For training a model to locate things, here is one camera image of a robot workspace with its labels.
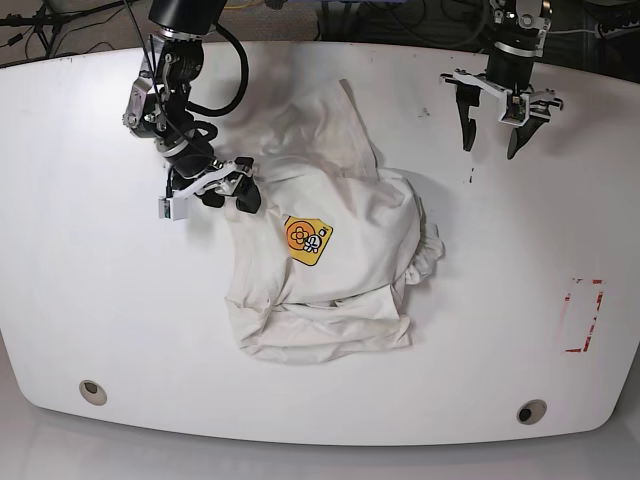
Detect wrist camera board image right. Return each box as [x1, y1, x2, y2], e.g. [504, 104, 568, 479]
[499, 92, 530, 127]

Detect wrist camera board image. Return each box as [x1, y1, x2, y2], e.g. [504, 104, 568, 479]
[499, 92, 530, 127]
[158, 197, 189, 221]

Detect right table cable grommet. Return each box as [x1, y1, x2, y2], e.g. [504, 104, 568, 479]
[516, 399, 547, 425]

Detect wrist camera board image left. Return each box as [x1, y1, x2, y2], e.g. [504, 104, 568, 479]
[158, 197, 189, 221]

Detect white T-shirt with yellow logo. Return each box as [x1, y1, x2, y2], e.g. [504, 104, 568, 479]
[225, 81, 444, 365]

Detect table cable grommet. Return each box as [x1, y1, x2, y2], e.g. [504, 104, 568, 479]
[516, 399, 547, 425]
[79, 380, 107, 406]

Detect left table cable grommet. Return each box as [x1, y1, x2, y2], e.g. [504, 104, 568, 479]
[79, 380, 107, 406]

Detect black tripod stand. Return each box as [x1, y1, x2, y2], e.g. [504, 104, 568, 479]
[1, 1, 139, 61]

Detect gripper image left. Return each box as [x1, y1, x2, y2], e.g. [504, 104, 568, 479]
[165, 153, 261, 214]

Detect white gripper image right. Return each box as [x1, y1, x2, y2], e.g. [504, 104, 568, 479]
[440, 69, 564, 160]

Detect red tape rectangle marking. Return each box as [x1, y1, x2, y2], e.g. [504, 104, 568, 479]
[559, 277, 605, 353]

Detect white power strip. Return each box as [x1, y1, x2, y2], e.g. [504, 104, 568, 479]
[596, 12, 639, 40]

